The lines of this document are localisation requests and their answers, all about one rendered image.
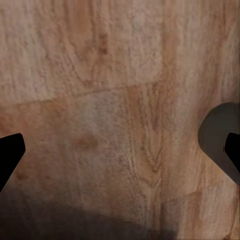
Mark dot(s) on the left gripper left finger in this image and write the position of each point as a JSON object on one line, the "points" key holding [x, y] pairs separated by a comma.
{"points": [[12, 149]]}

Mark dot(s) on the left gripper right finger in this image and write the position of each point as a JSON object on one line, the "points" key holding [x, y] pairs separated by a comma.
{"points": [[232, 148]]}

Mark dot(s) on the trash can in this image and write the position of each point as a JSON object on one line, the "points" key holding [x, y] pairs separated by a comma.
{"points": [[221, 121]]}

